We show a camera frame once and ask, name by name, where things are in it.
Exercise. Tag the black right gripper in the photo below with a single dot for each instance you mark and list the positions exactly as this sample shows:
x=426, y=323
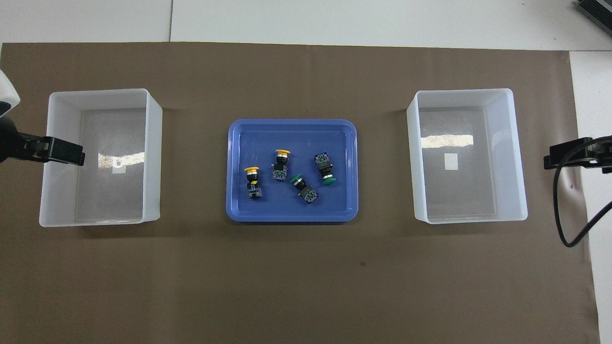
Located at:
x=605, y=155

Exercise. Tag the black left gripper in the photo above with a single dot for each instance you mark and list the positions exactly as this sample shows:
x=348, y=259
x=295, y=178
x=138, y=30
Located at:
x=8, y=143

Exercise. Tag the yellow push button switch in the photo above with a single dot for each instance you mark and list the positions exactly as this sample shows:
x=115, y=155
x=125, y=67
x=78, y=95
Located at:
x=280, y=168
x=253, y=181

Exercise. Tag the green push button switch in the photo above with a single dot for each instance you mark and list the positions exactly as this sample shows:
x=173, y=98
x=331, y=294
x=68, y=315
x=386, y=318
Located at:
x=306, y=191
x=324, y=167

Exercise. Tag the translucent white plastic box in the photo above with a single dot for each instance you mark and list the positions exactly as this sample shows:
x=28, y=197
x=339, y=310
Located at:
x=119, y=200
x=459, y=200

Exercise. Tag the grey ribbed metal device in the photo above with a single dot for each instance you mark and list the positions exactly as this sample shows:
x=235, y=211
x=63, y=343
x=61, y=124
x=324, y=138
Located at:
x=597, y=12

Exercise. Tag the blue plastic tray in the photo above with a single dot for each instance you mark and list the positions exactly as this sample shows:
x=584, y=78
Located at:
x=291, y=138

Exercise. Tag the brown paper table mat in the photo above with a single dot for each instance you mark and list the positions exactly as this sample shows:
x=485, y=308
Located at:
x=306, y=286

